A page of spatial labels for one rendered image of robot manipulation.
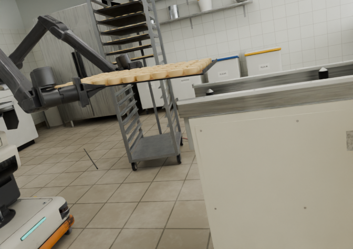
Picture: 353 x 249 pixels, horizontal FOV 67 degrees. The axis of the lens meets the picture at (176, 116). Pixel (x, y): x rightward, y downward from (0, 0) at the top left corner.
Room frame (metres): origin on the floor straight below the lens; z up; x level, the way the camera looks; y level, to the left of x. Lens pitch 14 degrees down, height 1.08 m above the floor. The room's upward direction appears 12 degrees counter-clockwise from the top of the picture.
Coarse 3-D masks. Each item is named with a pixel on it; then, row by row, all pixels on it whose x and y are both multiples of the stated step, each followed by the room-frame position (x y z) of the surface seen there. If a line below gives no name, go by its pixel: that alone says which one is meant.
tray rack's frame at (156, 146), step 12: (156, 12) 2.91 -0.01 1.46; (156, 24) 2.91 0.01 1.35; (120, 48) 2.96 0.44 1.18; (144, 60) 2.95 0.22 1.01; (132, 96) 2.96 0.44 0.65; (156, 108) 2.95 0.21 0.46; (180, 132) 2.87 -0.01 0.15; (144, 144) 2.71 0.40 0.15; (156, 144) 2.63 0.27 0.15; (168, 144) 2.56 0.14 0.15; (132, 156) 2.44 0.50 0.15; (144, 156) 2.38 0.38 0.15; (156, 156) 2.32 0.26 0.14; (168, 156) 2.31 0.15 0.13; (180, 156) 2.36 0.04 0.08
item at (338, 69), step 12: (348, 60) 1.00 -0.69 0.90; (276, 72) 1.07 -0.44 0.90; (288, 72) 1.05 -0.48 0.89; (300, 72) 1.03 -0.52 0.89; (312, 72) 1.02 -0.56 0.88; (336, 72) 0.99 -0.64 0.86; (348, 72) 0.98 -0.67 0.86; (192, 84) 1.17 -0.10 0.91; (204, 84) 1.15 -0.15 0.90; (216, 84) 1.14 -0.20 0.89; (228, 84) 1.12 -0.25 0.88; (240, 84) 1.11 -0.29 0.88; (252, 84) 1.09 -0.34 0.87; (264, 84) 1.08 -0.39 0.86; (276, 84) 1.06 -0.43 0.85
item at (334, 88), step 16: (320, 80) 0.77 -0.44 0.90; (336, 80) 0.74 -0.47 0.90; (352, 80) 0.73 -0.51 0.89; (208, 96) 0.88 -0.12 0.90; (224, 96) 0.84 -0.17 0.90; (240, 96) 0.83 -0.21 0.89; (256, 96) 0.81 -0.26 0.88; (272, 96) 0.80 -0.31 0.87; (288, 96) 0.78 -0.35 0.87; (304, 96) 0.77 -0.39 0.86; (320, 96) 0.76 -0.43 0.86; (336, 96) 0.74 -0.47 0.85; (352, 96) 0.73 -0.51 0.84; (192, 112) 0.88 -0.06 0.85; (208, 112) 0.86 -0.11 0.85; (224, 112) 0.85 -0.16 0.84
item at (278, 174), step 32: (192, 128) 0.87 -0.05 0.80; (224, 128) 0.84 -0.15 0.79; (256, 128) 0.81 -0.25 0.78; (288, 128) 0.78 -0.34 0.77; (320, 128) 0.75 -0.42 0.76; (352, 128) 0.72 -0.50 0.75; (224, 160) 0.84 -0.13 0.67; (256, 160) 0.81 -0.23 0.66; (288, 160) 0.78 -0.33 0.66; (320, 160) 0.75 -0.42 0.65; (352, 160) 0.72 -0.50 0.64; (224, 192) 0.85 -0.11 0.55; (256, 192) 0.81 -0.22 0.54; (288, 192) 0.78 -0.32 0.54; (320, 192) 0.75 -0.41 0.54; (352, 192) 0.72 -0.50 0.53; (224, 224) 0.86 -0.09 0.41; (256, 224) 0.82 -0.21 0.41; (288, 224) 0.79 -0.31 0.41; (320, 224) 0.75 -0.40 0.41; (352, 224) 0.72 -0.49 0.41
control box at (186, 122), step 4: (184, 120) 0.93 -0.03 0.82; (188, 120) 0.93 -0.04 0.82; (188, 124) 0.93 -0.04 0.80; (188, 128) 0.93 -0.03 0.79; (188, 132) 0.93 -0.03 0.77; (188, 136) 0.93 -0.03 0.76; (188, 140) 0.93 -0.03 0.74; (192, 140) 0.93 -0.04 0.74; (192, 144) 0.93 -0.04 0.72; (192, 148) 0.93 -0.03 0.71
